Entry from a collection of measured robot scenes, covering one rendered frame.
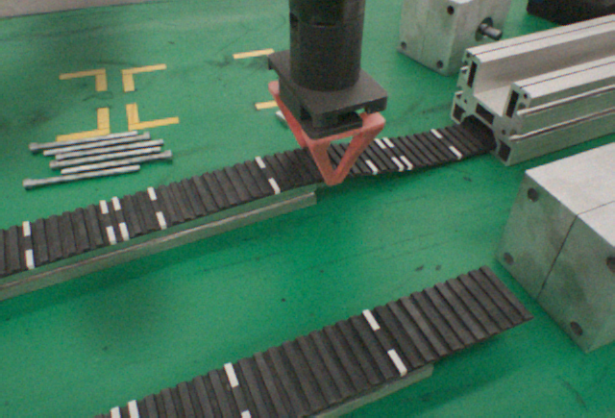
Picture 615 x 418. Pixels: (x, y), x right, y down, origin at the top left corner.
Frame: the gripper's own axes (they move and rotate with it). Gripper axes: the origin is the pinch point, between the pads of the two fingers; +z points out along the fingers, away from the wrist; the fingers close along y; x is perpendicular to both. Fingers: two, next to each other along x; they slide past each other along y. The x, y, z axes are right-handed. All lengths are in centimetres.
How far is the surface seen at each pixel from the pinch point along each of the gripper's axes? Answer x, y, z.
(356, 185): -3.2, -1.4, 3.3
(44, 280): 25.2, -2.0, 2.4
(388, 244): -2.0, -9.3, 3.2
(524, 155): -20.1, -5.2, 2.1
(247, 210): 8.1, -1.5, 2.0
